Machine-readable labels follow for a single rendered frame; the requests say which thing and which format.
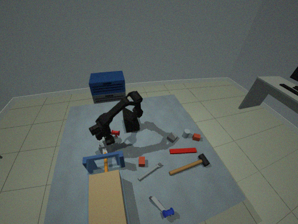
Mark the red flat bar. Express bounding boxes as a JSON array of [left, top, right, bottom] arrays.
[[169, 148, 197, 154]]

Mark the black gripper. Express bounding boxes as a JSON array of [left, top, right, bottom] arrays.
[[102, 127, 115, 145]]

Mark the grey cylinder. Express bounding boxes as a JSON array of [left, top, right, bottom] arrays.
[[182, 129, 190, 138]]

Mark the mallet with wooden handle and black head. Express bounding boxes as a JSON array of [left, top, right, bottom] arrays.
[[169, 154, 210, 175]]

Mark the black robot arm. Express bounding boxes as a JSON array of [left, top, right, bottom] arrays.
[[89, 91, 143, 140]]

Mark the small red block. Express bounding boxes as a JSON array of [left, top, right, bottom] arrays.
[[139, 156, 145, 167], [193, 134, 201, 141]]

